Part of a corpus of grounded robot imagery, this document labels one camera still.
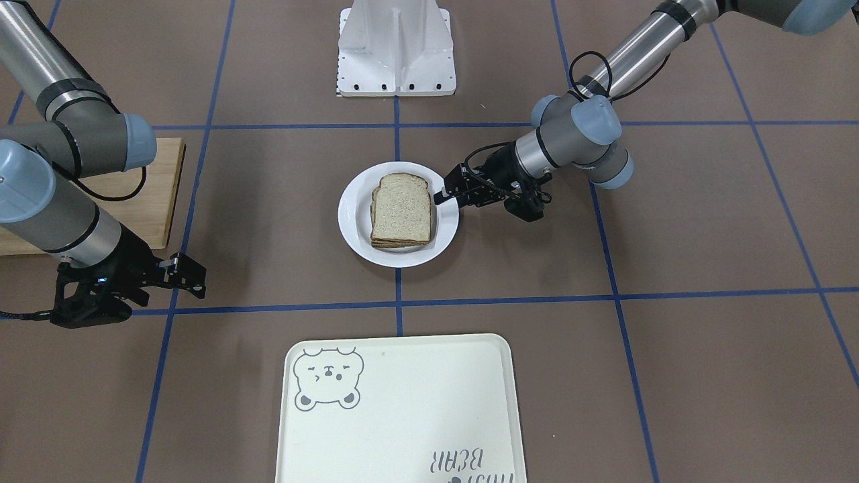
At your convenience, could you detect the bread slice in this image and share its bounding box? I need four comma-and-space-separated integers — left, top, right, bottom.
370, 188, 432, 250
371, 173, 432, 246

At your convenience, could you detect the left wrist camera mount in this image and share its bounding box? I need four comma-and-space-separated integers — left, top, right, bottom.
503, 173, 552, 223

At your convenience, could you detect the cream bear tray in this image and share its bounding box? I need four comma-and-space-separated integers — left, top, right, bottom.
275, 333, 528, 482

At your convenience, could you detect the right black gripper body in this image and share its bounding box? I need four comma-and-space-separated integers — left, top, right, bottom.
88, 226, 167, 300

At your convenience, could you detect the wooden cutting board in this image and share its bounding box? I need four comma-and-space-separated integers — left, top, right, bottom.
1, 138, 185, 256

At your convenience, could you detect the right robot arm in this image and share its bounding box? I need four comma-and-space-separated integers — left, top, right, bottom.
2, 1, 206, 306

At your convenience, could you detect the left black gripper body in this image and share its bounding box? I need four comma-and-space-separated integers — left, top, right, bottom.
470, 144, 533, 191

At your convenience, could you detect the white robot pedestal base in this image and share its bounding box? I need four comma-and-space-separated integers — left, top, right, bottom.
336, 1, 457, 97

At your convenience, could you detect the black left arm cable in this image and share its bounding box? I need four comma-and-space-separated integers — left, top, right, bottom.
463, 51, 672, 175

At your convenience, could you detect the white round plate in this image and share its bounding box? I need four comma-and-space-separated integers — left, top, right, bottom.
338, 161, 460, 268

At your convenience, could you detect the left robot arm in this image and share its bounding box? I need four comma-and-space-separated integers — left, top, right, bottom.
433, 1, 857, 222

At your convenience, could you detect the bread slice on plate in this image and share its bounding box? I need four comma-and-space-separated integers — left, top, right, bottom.
370, 188, 432, 250

